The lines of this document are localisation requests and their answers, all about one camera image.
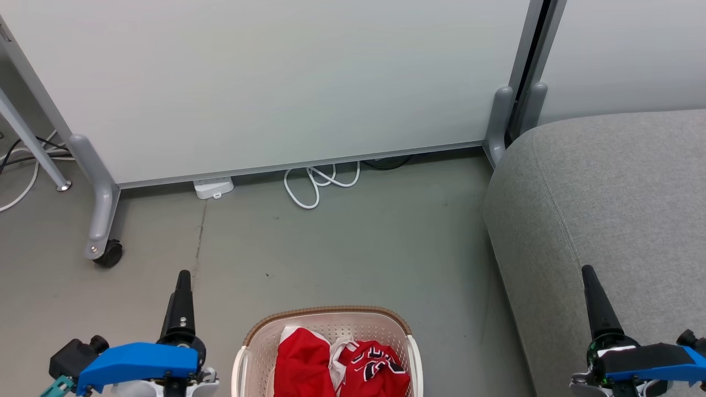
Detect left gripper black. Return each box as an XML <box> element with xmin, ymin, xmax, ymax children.
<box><xmin>160</xmin><ymin>270</ymin><xmax>219</xmax><ymax>385</ymax></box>

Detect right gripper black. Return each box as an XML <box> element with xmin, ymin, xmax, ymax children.
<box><xmin>571</xmin><ymin>265</ymin><xmax>662</xmax><ymax>397</ymax></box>

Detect plain red garment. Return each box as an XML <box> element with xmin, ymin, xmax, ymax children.
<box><xmin>274</xmin><ymin>326</ymin><xmax>338</xmax><ymax>397</ymax></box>

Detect grey fabric sofa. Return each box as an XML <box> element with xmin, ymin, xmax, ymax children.
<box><xmin>483</xmin><ymin>109</ymin><xmax>706</xmax><ymax>397</ymax></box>

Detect black caster wheel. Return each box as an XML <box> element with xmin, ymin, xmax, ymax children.
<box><xmin>93</xmin><ymin>239</ymin><xmax>124</xmax><ymax>269</ymax></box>

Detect white power strip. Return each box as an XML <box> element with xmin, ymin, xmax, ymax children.
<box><xmin>193</xmin><ymin>176</ymin><xmax>235</xmax><ymax>200</ymax></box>

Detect grey partition foot with caster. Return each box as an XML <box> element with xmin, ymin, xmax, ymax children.
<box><xmin>68</xmin><ymin>134</ymin><xmax>121</xmax><ymax>260</ymax></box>

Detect beige perforated laundry basket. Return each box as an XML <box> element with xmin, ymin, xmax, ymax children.
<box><xmin>232</xmin><ymin>306</ymin><xmax>425</xmax><ymax>397</ymax></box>

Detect white cloth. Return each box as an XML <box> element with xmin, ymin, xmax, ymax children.
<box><xmin>329</xmin><ymin>335</ymin><xmax>360</xmax><ymax>382</ymax></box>

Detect red jersey black white letters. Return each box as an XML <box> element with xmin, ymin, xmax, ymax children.
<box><xmin>335</xmin><ymin>340</ymin><xmax>412</xmax><ymax>397</ymax></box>

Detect short grey partition foot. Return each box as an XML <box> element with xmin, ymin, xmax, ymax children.
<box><xmin>521</xmin><ymin>82</ymin><xmax>548</xmax><ymax>135</ymax></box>
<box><xmin>485</xmin><ymin>85</ymin><xmax>515</xmax><ymax>167</ymax></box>

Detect grey metal table leg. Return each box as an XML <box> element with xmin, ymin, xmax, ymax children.
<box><xmin>0</xmin><ymin>87</ymin><xmax>73</xmax><ymax>192</ymax></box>

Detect large white partition panel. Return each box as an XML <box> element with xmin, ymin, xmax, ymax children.
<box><xmin>0</xmin><ymin>0</ymin><xmax>544</xmax><ymax>191</ymax></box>

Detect narrow white partition panel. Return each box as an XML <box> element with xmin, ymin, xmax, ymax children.
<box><xmin>518</xmin><ymin>0</ymin><xmax>706</xmax><ymax>126</ymax></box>

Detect teal left camera connector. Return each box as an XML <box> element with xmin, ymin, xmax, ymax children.
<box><xmin>40</xmin><ymin>375</ymin><xmax>76</xmax><ymax>397</ymax></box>

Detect looped white power cable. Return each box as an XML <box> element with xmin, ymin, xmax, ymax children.
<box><xmin>284</xmin><ymin>161</ymin><xmax>361</xmax><ymax>211</ymax></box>

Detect long white floor cable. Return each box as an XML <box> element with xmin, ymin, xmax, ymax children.
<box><xmin>0</xmin><ymin>130</ymin><xmax>76</xmax><ymax>213</ymax></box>

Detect thin black floor cable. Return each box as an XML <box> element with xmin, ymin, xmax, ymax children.
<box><xmin>0</xmin><ymin>136</ymin><xmax>73</xmax><ymax>175</ymax></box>

